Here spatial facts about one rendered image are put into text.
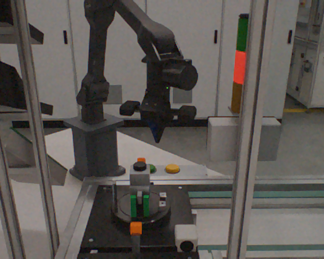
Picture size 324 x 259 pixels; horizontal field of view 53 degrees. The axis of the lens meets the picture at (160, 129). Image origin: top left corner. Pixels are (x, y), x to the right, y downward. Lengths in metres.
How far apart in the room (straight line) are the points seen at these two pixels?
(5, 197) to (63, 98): 3.38
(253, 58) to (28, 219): 0.76
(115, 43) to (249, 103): 3.20
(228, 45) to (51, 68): 1.94
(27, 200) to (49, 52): 2.86
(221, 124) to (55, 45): 3.33
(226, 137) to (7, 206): 0.37
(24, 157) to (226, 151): 0.40
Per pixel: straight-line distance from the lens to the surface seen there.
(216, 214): 0.89
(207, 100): 3.84
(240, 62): 0.54
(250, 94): 0.52
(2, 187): 0.56
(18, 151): 0.69
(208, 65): 3.74
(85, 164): 1.12
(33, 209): 1.06
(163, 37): 0.76
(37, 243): 0.93
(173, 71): 0.72
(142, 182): 0.73
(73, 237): 0.78
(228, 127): 0.57
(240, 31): 0.54
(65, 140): 1.49
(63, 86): 3.88
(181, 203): 0.83
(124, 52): 3.68
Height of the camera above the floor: 1.44
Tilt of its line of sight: 22 degrees down
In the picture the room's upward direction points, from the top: straight up
